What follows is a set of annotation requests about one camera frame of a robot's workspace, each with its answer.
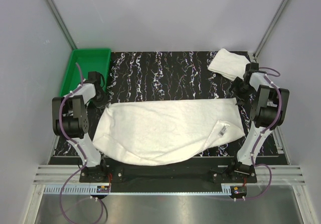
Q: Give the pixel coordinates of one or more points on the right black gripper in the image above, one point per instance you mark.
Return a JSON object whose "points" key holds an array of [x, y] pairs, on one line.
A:
{"points": [[242, 97]]}

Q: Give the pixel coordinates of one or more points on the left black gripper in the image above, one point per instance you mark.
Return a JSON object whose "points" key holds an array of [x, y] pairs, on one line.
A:
{"points": [[104, 102]]}

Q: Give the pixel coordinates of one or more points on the small white towel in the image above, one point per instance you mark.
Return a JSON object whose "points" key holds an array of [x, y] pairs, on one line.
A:
{"points": [[229, 65]]}

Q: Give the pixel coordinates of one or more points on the large white towel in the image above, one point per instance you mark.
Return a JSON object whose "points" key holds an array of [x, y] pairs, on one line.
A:
{"points": [[153, 133]]}

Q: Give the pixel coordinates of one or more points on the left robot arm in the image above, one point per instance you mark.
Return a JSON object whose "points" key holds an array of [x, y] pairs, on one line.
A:
{"points": [[70, 120]]}

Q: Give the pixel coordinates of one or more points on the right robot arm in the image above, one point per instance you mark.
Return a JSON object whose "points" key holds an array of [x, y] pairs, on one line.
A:
{"points": [[267, 112]]}

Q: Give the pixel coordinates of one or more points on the green plastic tray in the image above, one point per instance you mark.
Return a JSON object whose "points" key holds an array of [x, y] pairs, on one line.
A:
{"points": [[89, 59]]}

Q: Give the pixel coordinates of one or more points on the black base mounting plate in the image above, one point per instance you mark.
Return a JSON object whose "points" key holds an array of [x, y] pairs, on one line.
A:
{"points": [[197, 171]]}

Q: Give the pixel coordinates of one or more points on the left connector board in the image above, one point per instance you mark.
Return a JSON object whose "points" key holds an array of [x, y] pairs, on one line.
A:
{"points": [[103, 189]]}

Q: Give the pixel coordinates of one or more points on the connector board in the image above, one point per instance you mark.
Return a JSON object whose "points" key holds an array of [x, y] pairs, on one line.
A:
{"points": [[239, 190], [103, 189]]}

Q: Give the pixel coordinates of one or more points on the right connector board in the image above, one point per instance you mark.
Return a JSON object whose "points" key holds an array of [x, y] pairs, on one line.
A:
{"points": [[239, 190]]}

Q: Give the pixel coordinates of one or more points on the aluminium frame rail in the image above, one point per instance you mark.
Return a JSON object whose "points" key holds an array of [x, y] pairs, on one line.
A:
{"points": [[281, 174]]}

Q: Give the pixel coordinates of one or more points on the grey slotted cable duct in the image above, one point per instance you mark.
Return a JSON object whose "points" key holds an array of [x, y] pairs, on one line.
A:
{"points": [[139, 190]]}

